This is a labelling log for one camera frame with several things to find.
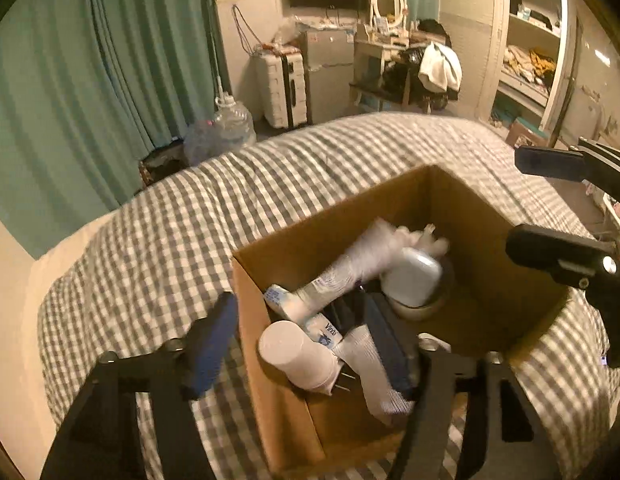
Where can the white suitcase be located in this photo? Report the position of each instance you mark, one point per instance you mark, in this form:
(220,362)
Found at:
(275,90)

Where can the green curtain beside suitcase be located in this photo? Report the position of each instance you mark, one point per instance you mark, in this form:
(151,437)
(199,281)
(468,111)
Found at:
(165,35)

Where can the white oval vanity mirror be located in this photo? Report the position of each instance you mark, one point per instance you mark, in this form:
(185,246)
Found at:
(387,2)

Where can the cardboard box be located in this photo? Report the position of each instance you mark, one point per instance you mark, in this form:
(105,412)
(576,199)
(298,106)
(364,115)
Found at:
(490,280)

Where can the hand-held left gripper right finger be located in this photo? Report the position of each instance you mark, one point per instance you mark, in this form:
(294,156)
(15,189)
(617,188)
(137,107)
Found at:
(385,350)

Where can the black chair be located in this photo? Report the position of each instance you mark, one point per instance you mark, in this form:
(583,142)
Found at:
(395,80)

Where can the white cup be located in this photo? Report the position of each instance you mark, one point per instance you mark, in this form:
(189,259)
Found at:
(290,350)

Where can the white ribbed sock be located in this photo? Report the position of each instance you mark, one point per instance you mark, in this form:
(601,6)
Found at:
(370,365)

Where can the white towel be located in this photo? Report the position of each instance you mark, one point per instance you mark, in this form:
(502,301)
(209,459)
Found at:
(440,67)

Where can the black bag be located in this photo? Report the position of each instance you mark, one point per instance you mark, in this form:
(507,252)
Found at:
(435,30)

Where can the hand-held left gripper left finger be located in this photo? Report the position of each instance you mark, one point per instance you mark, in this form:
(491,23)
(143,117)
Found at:
(212,350)

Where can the small pronged plug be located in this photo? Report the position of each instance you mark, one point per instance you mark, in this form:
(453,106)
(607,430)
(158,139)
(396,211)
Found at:
(343,381)

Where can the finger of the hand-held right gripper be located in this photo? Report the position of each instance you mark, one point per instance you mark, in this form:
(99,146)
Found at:
(555,162)
(555,255)

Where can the grey checked blanket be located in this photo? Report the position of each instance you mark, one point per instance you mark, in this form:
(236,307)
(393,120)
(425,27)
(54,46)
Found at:
(165,240)

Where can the white tape roll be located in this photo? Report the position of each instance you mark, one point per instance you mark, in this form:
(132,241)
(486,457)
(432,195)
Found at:
(425,312)

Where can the pile of clothes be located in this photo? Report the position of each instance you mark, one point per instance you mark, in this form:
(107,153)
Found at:
(530,62)

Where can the clear plastic bag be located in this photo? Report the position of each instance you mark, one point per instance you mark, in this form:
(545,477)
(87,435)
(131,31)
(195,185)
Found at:
(290,35)

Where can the white wardrobe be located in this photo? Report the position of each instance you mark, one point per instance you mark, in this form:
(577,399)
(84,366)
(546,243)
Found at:
(490,35)

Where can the silver mini fridge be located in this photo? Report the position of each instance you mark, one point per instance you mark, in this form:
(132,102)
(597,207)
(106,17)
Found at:
(327,75)

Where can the white rounded case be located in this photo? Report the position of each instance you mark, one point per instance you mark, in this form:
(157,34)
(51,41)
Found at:
(412,275)

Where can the white squeeze tube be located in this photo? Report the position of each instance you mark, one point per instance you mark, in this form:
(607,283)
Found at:
(310,297)

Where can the thin white pole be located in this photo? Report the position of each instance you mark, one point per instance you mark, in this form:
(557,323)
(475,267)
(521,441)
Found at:
(217,60)

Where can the blue and white tissue packet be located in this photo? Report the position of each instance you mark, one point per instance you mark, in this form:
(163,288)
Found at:
(324,332)

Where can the wide green curtain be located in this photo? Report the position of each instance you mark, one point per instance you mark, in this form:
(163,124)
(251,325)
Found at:
(40,135)

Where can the clear water jug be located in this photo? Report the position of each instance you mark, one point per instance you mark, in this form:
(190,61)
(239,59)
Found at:
(235,127)

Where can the dark patterned box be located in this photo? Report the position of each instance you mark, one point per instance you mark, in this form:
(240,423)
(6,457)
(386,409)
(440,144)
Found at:
(162,165)

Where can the white vanity table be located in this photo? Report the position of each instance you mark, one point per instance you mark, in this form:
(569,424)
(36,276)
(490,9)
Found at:
(370,45)

